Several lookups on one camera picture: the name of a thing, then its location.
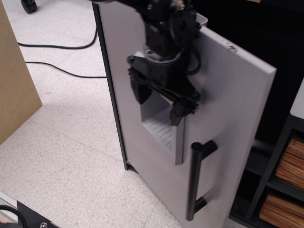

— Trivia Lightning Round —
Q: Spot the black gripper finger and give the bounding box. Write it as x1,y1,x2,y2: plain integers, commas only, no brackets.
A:
170,101,198,126
128,68,152,105

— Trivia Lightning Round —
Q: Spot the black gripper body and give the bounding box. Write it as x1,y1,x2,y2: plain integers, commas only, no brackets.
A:
127,48,201,104

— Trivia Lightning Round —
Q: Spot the grey toy fridge door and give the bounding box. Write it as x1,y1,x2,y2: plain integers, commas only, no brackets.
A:
93,0,276,228

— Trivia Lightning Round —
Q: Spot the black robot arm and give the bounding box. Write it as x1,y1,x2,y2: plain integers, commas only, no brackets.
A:
120,0,202,126

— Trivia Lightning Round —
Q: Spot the dark grey fridge cabinet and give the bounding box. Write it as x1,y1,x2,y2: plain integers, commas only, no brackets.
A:
92,0,304,228

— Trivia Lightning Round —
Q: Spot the grey water dispenser panel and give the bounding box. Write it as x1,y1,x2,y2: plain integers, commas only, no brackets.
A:
140,89,185,165

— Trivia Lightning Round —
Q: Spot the grey door shelf bin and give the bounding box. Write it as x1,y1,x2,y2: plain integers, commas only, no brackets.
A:
196,13,209,26

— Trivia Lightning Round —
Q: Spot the white countertop edge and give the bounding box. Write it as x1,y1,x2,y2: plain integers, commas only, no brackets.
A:
290,80,304,119

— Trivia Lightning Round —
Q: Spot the light wooden board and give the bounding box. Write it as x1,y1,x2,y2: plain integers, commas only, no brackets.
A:
0,3,42,143

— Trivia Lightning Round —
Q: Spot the dark grey shelf unit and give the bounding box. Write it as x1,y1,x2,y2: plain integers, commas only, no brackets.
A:
230,115,304,228

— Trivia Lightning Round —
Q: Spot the upper woven storage basket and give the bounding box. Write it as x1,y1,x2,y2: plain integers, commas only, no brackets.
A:
275,136,304,191

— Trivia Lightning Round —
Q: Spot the woven storage basket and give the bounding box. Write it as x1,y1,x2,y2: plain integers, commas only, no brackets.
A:
275,136,304,191
258,194,304,228

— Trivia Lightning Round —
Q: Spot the black caster wheel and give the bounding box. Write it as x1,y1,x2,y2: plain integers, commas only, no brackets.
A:
20,0,38,14

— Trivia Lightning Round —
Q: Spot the lower woven storage basket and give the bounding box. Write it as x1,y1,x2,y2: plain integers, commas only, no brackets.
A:
258,194,304,228

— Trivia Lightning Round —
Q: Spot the black bar door handle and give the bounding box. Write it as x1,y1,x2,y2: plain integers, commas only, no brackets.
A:
186,140,218,221

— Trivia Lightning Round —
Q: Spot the black floor cable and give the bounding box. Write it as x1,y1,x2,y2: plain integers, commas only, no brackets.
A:
25,61,107,79
18,26,98,50

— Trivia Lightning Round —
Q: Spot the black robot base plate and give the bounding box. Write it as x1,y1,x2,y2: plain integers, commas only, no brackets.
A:
0,200,60,228

